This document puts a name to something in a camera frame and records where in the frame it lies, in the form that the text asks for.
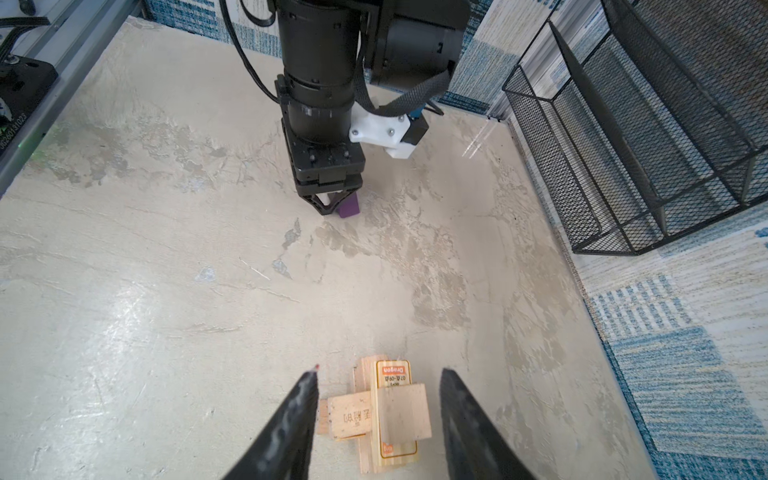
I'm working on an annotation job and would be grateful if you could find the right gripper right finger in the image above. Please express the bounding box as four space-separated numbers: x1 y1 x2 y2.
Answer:
439 368 534 480

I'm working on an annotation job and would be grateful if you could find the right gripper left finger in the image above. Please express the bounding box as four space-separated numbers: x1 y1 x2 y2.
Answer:
223 370 319 480

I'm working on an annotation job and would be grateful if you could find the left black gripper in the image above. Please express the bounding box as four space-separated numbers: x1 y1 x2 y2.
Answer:
282 120 366 215

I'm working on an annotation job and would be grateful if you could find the purple triangular block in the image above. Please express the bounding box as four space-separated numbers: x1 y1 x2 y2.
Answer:
336 193 360 218

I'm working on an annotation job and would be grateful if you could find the small square wood block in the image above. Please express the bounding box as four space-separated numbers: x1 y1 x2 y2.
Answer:
375 384 433 444

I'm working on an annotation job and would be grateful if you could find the dotted wood block front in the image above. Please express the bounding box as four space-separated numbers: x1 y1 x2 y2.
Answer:
371 359 419 474

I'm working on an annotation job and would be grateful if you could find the plain wood block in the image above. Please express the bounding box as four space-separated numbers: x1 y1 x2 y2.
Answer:
352 354 388 475
315 393 364 441

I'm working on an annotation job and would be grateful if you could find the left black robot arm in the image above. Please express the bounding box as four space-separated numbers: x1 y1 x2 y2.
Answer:
242 1 471 218

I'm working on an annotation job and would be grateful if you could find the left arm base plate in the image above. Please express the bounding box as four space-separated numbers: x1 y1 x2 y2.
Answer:
1 54 59 154

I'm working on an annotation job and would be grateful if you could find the black wire shelf rack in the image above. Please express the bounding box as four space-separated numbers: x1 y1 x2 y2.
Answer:
503 1 767 256

